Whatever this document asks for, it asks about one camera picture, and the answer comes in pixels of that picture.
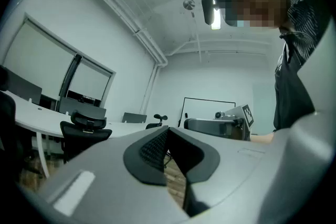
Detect black head-mounted camera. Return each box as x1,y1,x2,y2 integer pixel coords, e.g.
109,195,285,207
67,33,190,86
201,0,220,26

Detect black mesh office chair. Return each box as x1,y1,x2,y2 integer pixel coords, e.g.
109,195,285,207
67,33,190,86
59,109,113,163

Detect window with white blinds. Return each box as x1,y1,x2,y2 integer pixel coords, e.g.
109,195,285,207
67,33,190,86
0,13,117,113

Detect person's dark clothed torso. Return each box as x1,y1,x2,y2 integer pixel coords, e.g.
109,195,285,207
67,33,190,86
272,0,332,132

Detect white curved desk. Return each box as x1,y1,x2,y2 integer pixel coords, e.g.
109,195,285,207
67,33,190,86
0,89,158,179

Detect grey desk divider panel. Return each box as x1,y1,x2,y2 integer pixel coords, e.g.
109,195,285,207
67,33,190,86
122,112,148,124
4,68,43,105
59,97,107,119

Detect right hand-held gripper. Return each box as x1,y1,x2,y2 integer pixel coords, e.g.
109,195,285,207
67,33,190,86
183,104,256,141

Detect round ceiling smoke detector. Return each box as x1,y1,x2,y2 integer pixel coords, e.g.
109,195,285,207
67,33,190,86
183,0,196,12

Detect black chair with hanger headrest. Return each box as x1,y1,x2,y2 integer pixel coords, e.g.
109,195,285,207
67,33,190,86
145,113,169,131

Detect black padded office chair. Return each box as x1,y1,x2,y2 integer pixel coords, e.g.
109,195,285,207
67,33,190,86
0,65,43,183

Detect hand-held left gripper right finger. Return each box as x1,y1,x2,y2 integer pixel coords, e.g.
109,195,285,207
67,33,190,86
167,112,334,224

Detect whiteboard on black stand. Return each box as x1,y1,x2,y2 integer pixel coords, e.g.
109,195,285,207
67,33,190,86
178,97,236,129

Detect person's right forearm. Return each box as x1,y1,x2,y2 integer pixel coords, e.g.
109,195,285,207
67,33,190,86
250,132,276,144

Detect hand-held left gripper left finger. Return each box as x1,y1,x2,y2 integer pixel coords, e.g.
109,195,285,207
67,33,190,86
38,125,194,224

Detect white wall pipes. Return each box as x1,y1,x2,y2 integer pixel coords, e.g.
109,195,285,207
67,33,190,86
73,0,266,116

